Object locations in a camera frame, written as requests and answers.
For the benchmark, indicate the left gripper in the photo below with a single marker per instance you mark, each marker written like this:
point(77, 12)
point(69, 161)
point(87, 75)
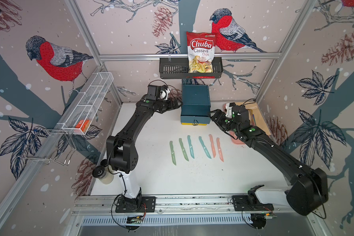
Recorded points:
point(170, 106)

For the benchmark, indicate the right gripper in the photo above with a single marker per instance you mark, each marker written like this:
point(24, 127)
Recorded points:
point(218, 120)

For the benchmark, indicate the salmon pink knife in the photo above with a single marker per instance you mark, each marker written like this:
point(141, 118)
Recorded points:
point(219, 149)

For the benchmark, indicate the yellow drawer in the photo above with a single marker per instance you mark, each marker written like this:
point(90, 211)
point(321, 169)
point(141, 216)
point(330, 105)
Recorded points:
point(194, 124)

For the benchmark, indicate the turquoise knife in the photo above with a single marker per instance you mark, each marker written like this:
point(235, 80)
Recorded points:
point(204, 148)

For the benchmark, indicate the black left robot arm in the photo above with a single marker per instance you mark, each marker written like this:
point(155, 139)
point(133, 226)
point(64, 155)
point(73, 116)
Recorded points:
point(122, 155)

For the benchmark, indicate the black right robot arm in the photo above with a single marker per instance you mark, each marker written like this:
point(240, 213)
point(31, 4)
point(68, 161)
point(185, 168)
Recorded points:
point(308, 188)

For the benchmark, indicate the teal drawer cabinet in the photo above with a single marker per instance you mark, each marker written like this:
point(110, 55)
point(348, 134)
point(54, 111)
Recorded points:
point(196, 104)

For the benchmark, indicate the pink tray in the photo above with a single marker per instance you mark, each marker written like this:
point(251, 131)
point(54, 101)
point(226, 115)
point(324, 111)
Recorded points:
point(236, 140)

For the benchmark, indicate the light green knife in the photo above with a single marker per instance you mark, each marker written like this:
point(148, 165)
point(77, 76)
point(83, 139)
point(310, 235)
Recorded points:
point(172, 153)

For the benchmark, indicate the teal knife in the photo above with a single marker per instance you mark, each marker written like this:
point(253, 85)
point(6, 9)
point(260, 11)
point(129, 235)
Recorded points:
point(190, 146)

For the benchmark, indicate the Chuba cassava chips bag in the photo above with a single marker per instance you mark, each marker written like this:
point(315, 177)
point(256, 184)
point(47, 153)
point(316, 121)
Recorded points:
point(200, 50)

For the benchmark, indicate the red packet in rack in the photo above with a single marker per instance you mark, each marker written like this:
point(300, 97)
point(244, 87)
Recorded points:
point(82, 125)

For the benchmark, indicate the black capped jar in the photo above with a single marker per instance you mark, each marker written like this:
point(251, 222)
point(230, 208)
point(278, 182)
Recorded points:
point(102, 174)

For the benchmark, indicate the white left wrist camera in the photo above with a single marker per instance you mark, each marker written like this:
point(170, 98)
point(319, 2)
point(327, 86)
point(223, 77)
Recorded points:
point(164, 92)

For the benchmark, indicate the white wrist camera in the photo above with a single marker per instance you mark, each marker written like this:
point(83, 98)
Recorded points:
point(164, 92)
point(228, 109)

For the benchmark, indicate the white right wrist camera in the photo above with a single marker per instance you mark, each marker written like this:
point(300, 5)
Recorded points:
point(228, 109)

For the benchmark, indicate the black wire basket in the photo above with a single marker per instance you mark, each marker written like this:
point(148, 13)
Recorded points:
point(179, 68)

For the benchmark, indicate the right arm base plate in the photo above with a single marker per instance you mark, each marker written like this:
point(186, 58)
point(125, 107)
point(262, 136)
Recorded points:
point(246, 203)

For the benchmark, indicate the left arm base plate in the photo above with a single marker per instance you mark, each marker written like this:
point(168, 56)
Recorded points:
point(141, 204)

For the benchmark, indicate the wire hook rack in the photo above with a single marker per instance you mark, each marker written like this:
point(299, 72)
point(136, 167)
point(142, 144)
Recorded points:
point(50, 146)

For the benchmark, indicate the aluminium rail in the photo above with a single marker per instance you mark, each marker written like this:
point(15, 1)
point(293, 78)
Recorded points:
point(170, 204)

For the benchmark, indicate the aluminium frame post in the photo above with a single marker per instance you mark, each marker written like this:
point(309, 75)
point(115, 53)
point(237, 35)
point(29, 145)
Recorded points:
point(86, 34)

